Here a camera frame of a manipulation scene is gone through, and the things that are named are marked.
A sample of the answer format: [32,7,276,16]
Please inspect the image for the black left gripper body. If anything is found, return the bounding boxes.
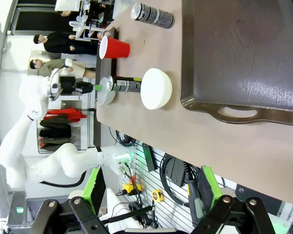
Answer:
[60,76,77,95]

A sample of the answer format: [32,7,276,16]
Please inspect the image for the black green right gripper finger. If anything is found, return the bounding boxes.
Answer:
[32,167,108,234]
[191,165,277,234]

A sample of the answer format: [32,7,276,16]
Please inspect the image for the right gripper finger with green tip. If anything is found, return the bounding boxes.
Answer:
[75,81,104,94]

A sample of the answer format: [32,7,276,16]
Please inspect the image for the small white bowl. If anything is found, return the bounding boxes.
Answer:
[97,77,117,106]

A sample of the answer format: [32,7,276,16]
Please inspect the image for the person in olive jacket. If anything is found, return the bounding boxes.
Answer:
[29,58,96,79]

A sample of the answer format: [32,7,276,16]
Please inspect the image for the dark brown plastic tray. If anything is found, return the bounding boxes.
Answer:
[95,26,120,81]

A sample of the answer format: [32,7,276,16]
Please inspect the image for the red jacket on rack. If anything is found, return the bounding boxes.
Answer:
[43,108,87,124]

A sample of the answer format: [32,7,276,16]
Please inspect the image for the yellow emergency stop box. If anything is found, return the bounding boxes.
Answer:
[122,182,143,196]

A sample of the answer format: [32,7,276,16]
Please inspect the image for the black power adapter box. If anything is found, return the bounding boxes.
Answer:
[165,157,186,188]

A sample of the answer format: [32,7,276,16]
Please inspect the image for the black can with green label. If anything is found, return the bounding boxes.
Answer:
[106,75,143,93]

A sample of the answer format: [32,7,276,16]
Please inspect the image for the person in black clothes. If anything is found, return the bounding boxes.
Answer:
[33,31,100,56]

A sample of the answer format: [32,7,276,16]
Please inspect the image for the dark jackets on rack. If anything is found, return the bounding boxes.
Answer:
[38,117,72,148]

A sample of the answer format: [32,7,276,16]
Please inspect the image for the red plastic cup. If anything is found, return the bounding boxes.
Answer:
[98,35,131,60]

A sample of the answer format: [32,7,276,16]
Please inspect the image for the yellow tape measure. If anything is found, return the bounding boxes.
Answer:
[151,189,164,203]

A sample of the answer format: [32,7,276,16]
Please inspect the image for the black power strip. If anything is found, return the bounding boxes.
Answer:
[141,142,158,172]

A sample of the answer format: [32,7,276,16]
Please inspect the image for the white shelf unit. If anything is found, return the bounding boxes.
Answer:
[68,0,113,41]

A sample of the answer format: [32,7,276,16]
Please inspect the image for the large white bowl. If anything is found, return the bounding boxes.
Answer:
[140,68,173,111]

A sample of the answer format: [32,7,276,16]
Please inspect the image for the grey cabinet with green sign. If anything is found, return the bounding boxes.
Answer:
[6,192,30,226]

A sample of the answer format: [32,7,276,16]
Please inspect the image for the black can with white print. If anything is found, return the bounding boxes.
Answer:
[130,2,175,30]

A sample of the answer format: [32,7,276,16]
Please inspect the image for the large brown plastic tray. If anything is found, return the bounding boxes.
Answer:
[180,0,293,126]

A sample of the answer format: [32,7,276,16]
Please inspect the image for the grey handled tool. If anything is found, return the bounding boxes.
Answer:
[187,180,206,227]

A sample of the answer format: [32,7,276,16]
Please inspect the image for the thick black arm hose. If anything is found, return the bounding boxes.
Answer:
[38,170,87,188]

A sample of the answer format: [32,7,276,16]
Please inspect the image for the black coiled cable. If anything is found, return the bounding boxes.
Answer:
[159,153,193,208]

